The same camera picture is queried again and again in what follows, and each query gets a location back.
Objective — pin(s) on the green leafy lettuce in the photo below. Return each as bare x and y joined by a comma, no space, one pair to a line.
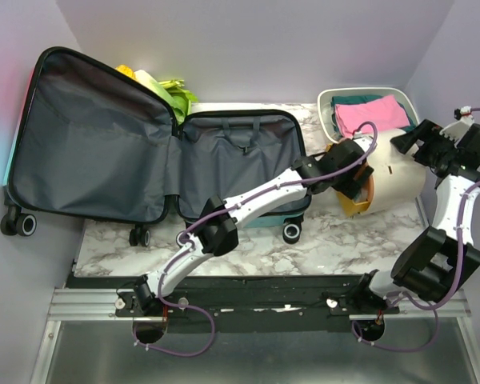
180,99

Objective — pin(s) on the purple cloth item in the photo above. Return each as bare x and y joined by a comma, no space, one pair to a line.
372,116

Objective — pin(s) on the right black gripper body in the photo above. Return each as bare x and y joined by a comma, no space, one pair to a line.
438,148

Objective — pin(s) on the white rectangular plastic basin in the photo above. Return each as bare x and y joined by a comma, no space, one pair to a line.
325,109

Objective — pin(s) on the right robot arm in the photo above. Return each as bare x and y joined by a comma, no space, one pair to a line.
443,256

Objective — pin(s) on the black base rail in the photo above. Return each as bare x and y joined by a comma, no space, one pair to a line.
248,304

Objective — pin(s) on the dark teal garment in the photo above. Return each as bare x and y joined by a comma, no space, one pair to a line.
400,116

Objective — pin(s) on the pink and teal kids suitcase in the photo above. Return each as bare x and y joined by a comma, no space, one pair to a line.
93,143

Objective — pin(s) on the napa cabbage with yellow top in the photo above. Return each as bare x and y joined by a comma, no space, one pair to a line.
140,76

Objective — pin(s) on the white cylinder appliance orange lid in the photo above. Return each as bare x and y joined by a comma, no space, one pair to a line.
397,178

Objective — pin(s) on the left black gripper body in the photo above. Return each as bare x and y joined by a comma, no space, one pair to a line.
345,182

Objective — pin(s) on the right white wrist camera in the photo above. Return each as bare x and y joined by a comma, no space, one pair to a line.
463,120

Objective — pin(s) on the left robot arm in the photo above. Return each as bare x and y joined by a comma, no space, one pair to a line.
215,233

